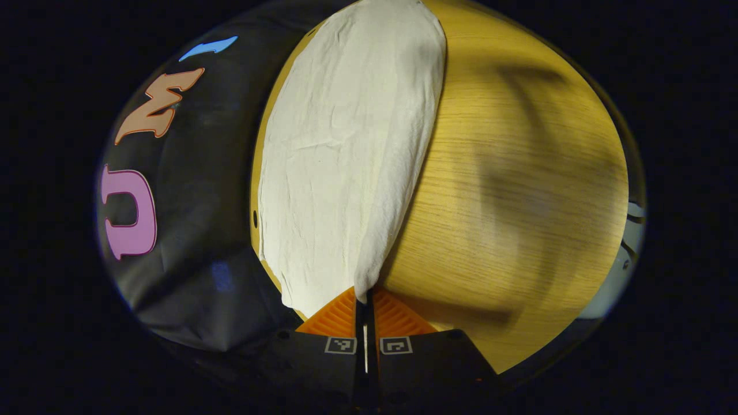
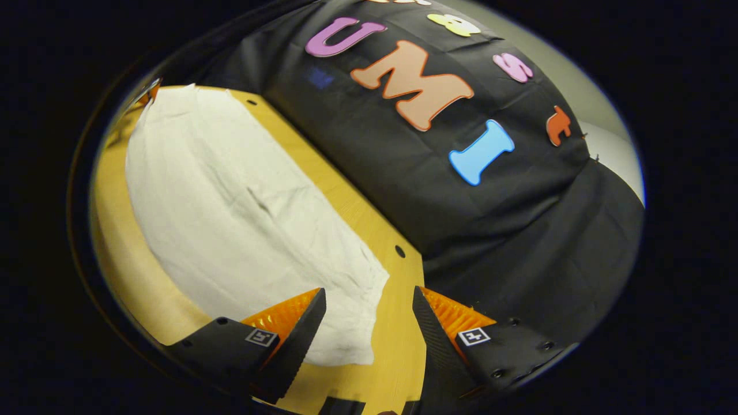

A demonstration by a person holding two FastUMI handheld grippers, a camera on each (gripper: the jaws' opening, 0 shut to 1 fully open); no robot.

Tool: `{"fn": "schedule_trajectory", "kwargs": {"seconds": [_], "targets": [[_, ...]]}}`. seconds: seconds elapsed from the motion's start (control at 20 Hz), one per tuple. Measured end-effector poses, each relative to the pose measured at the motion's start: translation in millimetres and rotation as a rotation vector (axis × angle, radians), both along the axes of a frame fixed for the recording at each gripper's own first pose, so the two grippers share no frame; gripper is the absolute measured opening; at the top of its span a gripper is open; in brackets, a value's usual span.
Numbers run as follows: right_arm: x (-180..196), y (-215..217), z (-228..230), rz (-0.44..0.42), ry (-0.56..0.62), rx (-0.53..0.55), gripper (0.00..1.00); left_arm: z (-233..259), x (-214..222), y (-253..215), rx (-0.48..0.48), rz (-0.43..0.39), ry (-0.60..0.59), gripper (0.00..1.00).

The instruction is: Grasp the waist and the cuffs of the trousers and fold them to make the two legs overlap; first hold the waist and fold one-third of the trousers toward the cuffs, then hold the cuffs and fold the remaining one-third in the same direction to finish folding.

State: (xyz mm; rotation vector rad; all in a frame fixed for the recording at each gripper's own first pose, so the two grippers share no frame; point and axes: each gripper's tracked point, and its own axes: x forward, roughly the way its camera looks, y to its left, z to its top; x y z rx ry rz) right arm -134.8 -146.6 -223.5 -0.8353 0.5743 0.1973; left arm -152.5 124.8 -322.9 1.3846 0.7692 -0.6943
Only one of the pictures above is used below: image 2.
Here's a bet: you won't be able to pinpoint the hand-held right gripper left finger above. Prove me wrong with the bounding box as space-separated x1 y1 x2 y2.
167 288 327 404

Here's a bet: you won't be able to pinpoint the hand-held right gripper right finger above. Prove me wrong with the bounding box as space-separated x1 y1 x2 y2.
412 286 577 405

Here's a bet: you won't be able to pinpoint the white jeans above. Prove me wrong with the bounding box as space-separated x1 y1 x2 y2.
125 84 391 367

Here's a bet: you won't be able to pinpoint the black backdrop cloth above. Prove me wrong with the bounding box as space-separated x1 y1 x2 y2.
190 0 645 349

